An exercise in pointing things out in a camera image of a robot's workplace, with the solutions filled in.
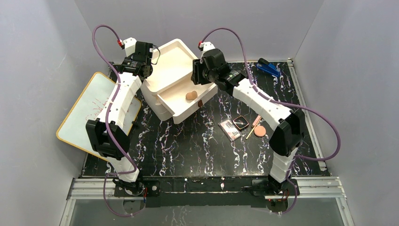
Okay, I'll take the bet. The beige makeup sponge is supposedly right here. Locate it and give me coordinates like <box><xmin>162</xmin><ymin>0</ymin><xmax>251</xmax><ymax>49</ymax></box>
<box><xmin>185</xmin><ymin>90</ymin><xmax>198</xmax><ymax>101</ymax></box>

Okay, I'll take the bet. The white drawer organizer box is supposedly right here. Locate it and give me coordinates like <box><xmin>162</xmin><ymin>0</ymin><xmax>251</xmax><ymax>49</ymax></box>
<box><xmin>141</xmin><ymin>39</ymin><xmax>218</xmax><ymax>124</ymax></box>

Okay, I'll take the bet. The black gold powder compact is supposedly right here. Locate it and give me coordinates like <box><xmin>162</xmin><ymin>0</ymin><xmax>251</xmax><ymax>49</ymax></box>
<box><xmin>232</xmin><ymin>115</ymin><xmax>249</xmax><ymax>131</ymax></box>

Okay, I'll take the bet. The clear eyelash case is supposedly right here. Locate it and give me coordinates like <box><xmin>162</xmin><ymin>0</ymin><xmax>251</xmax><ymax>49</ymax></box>
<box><xmin>218</xmin><ymin>119</ymin><xmax>242</xmax><ymax>141</ymax></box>

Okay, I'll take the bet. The round peach powder puff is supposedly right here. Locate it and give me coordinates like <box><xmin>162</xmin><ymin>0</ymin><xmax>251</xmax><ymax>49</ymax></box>
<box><xmin>253</xmin><ymin>125</ymin><xmax>266</xmax><ymax>137</ymax></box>

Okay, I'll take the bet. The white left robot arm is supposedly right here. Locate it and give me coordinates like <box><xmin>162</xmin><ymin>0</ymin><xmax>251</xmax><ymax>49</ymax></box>
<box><xmin>86</xmin><ymin>38</ymin><xmax>154</xmax><ymax>183</ymax></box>

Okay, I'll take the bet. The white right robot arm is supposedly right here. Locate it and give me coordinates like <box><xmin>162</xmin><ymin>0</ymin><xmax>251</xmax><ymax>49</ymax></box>
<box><xmin>191</xmin><ymin>42</ymin><xmax>306</xmax><ymax>185</ymax></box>

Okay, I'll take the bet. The blue stapler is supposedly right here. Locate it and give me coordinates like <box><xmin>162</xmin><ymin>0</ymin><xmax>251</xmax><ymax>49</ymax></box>
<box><xmin>255</xmin><ymin>58</ymin><xmax>281</xmax><ymax>78</ymax></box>

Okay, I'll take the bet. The thin gold stick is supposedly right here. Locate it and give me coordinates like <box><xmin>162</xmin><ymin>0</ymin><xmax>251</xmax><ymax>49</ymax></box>
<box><xmin>246</xmin><ymin>126</ymin><xmax>257</xmax><ymax>140</ymax></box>

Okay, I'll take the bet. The white board yellow frame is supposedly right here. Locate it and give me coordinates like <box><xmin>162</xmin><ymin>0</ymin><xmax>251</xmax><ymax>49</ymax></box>
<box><xmin>56</xmin><ymin>72</ymin><xmax>142</xmax><ymax>157</ymax></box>

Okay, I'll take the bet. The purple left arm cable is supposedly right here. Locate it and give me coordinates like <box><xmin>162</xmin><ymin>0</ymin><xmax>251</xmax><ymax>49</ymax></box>
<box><xmin>91</xmin><ymin>24</ymin><xmax>147</xmax><ymax>218</ymax></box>

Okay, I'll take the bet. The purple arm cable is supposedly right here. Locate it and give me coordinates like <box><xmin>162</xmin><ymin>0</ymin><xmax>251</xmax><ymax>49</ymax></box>
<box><xmin>199</xmin><ymin>27</ymin><xmax>341</xmax><ymax>215</ymax></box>
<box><xmin>91</xmin><ymin>24</ymin><xmax>147</xmax><ymax>218</ymax></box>

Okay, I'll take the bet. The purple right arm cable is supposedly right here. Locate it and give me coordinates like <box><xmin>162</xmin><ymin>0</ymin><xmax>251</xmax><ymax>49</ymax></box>
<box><xmin>199</xmin><ymin>27</ymin><xmax>341</xmax><ymax>215</ymax></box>

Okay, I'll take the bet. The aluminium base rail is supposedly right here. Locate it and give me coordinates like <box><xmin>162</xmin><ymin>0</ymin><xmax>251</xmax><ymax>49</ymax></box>
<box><xmin>60</xmin><ymin>176</ymin><xmax>354</xmax><ymax>226</ymax></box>

